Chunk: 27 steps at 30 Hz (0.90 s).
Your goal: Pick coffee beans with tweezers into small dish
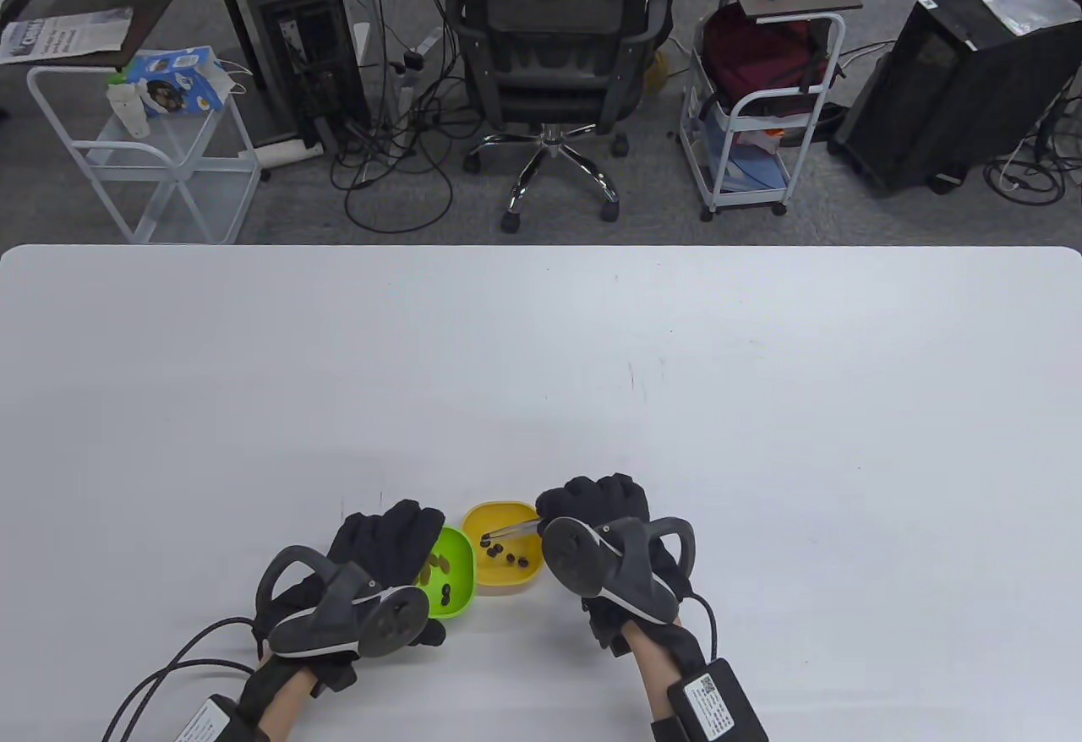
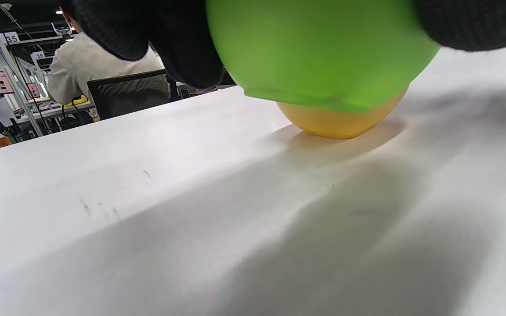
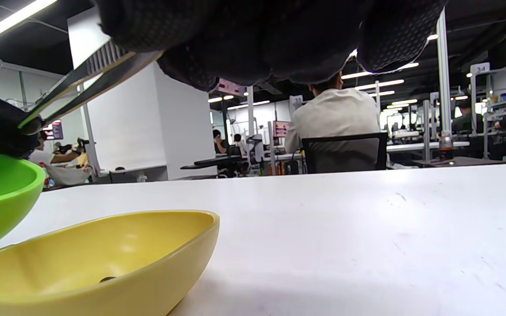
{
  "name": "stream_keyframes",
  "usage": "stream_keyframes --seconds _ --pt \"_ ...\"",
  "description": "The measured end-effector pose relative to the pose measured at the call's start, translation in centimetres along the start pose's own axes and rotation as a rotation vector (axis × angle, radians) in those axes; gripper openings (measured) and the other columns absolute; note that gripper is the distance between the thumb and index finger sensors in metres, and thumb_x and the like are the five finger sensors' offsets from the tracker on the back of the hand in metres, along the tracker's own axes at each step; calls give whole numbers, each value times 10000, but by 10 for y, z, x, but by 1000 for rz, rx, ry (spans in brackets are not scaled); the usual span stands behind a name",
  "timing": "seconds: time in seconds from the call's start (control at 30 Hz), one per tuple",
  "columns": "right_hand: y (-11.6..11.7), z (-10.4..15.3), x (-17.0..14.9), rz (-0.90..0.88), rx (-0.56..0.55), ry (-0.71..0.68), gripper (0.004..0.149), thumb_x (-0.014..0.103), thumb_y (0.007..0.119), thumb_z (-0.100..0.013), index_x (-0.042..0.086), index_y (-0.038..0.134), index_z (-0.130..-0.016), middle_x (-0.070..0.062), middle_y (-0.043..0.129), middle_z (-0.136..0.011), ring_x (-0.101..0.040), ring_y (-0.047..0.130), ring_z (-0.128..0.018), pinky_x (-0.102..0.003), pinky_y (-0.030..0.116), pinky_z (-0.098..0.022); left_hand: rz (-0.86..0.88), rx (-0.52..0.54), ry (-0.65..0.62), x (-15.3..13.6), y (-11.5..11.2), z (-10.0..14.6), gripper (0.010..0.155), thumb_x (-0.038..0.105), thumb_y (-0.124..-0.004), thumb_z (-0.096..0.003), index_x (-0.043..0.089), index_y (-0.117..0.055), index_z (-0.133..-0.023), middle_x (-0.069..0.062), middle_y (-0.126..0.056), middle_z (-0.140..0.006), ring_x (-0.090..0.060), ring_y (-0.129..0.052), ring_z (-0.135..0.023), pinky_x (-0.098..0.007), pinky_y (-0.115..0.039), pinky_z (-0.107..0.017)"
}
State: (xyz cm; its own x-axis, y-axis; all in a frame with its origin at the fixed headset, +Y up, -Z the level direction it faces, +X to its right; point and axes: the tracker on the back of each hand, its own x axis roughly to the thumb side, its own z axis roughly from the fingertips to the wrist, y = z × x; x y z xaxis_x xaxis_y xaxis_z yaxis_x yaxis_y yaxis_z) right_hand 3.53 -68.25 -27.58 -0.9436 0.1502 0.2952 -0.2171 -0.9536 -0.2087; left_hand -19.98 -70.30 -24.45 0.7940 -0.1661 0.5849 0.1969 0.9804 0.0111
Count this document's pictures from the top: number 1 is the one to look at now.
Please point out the folded newspaper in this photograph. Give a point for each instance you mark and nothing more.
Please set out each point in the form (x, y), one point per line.
(68, 34)

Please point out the person's left forearm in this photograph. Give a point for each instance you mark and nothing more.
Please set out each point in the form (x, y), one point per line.
(283, 704)

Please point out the clear plastic bag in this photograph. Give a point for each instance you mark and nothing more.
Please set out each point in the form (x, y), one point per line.
(1027, 7)

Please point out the white power strip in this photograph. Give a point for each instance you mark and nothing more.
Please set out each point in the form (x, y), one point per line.
(283, 153)

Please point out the yellow small dish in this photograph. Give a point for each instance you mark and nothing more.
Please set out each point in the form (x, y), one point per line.
(507, 518)

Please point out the person's right forearm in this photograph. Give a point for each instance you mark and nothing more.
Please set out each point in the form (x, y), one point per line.
(655, 683)

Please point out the person's right hand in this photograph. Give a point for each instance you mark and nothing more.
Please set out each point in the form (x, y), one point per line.
(600, 497)

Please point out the black glossy computer tower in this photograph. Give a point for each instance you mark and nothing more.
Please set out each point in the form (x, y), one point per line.
(947, 100)

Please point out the black wrist sensor box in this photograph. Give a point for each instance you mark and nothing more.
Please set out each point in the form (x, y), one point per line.
(207, 725)
(718, 704)

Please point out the blue printed box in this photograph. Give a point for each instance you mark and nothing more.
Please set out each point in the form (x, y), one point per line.
(182, 74)

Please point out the maroon bag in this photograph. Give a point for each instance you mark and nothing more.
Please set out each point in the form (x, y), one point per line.
(752, 57)

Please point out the metal tweezers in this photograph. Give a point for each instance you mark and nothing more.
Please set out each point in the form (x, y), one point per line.
(516, 531)

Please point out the black open computer tower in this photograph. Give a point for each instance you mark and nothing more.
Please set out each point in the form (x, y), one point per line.
(308, 57)

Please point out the blue folded cloth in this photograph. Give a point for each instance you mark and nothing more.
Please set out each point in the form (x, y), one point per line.
(756, 171)

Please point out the white plastic bottle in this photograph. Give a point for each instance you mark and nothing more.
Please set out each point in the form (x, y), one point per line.
(131, 112)

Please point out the white translucent shelf cart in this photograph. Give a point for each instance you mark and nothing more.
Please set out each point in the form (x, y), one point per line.
(194, 193)

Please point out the grey hand controller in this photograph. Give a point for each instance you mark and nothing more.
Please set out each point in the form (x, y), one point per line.
(389, 619)
(575, 560)

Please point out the white metal trolley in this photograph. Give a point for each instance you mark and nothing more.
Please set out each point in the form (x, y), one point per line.
(712, 176)

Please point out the green plastic dish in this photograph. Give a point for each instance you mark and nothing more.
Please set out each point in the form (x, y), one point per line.
(461, 581)

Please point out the person's left hand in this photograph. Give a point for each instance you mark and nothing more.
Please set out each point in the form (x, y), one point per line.
(389, 532)

